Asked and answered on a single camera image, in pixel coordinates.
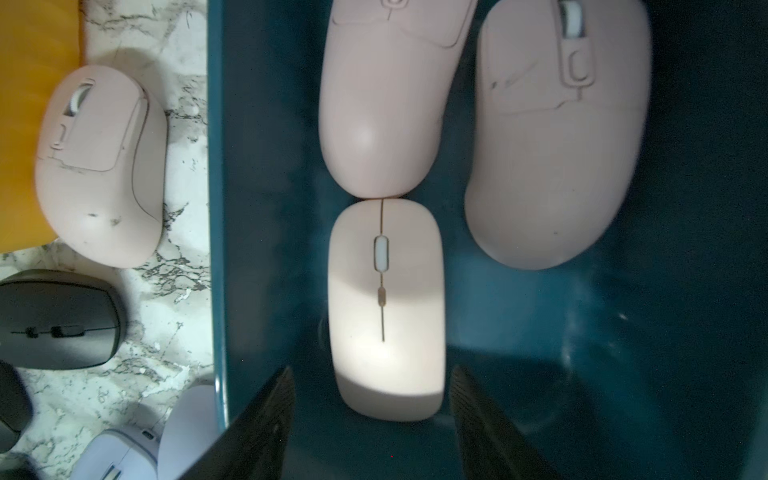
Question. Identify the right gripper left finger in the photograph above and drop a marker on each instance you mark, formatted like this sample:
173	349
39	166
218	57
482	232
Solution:
254	446

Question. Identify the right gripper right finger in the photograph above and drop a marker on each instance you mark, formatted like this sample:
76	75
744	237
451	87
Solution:
490	445

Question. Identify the teal storage box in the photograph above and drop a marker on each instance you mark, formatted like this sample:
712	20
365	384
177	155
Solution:
643	358

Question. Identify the pink mouse with scroll wheel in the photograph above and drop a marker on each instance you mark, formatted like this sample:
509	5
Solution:
562	94

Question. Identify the black mouse near yellow box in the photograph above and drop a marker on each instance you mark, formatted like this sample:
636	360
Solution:
57	320

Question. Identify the yellow storage box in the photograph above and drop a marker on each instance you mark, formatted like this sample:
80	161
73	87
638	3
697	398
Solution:
40	45

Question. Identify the purple mouse upper right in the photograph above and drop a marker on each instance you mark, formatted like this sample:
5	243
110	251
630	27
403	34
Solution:
190	431

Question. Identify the purple mouse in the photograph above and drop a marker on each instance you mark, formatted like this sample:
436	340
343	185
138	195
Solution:
190	431
125	453

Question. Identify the purple mouse left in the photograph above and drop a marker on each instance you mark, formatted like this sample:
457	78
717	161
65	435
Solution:
125	453

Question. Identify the black mouse middle right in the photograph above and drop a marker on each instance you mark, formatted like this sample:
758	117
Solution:
15	408

